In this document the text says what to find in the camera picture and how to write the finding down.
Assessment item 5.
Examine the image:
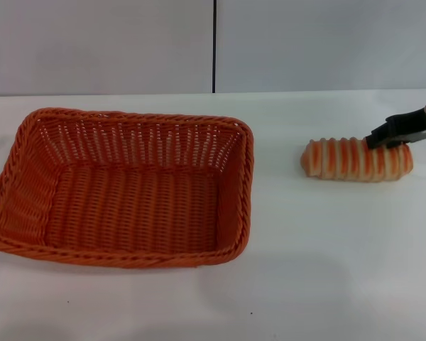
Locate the striped orange and cream bread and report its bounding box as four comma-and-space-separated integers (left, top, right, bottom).
300, 136, 415, 183

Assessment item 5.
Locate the orange woven plastic basket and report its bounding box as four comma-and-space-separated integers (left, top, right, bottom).
0, 108, 255, 271

